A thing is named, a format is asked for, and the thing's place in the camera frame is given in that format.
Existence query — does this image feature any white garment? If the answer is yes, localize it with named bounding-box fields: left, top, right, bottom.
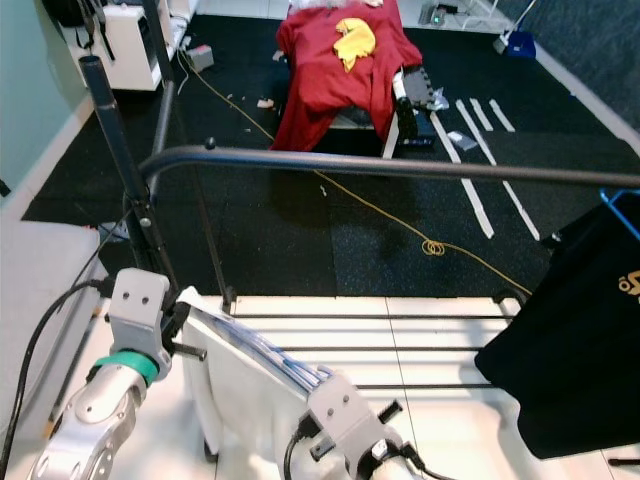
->
left=175, top=287, right=336, bottom=471

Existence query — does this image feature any grey fabric ottoman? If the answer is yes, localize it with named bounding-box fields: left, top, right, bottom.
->
left=0, top=220, right=106, bottom=381

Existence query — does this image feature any black t-shirt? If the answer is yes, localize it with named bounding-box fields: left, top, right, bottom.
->
left=475, top=190, right=640, bottom=461

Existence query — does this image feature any black metal clothes rack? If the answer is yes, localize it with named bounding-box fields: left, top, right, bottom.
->
left=80, top=0, right=640, bottom=466

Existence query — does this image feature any long white tape strip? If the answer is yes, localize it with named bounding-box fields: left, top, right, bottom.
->
left=428, top=110, right=496, bottom=239
left=455, top=100, right=541, bottom=241

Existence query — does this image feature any grey power box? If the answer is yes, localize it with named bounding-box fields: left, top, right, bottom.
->
left=188, top=45, right=214, bottom=71

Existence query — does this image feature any white cabinet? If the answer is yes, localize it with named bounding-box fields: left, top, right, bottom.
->
left=60, top=0, right=191, bottom=91

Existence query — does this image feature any red cloth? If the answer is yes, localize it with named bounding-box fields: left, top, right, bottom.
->
left=270, top=0, right=423, bottom=151

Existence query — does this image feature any short white tape strip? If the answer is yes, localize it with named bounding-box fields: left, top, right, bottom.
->
left=490, top=100, right=516, bottom=131
left=470, top=100, right=496, bottom=131

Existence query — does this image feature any black backpack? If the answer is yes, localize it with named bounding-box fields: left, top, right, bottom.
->
left=40, top=0, right=106, bottom=56

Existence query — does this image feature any yellow cloth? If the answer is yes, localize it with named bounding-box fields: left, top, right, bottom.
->
left=335, top=18, right=378, bottom=73

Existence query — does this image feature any crumpled white cloth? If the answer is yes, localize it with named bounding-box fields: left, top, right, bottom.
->
left=285, top=0, right=381, bottom=13

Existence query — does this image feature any blue dustpan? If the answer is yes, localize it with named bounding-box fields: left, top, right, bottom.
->
left=500, top=0, right=541, bottom=58

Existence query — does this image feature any grey power strip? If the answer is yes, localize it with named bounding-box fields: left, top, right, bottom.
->
left=418, top=0, right=456, bottom=27

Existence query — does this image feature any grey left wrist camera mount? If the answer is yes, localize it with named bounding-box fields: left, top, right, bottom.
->
left=108, top=268, right=171, bottom=376

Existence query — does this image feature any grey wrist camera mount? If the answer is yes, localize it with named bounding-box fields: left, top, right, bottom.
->
left=108, top=268, right=171, bottom=376
left=305, top=372, right=386, bottom=466

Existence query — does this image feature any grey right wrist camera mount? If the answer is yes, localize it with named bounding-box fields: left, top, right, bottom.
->
left=305, top=372, right=386, bottom=466

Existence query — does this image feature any yellow cable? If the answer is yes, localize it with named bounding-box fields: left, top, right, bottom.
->
left=180, top=60, right=531, bottom=296

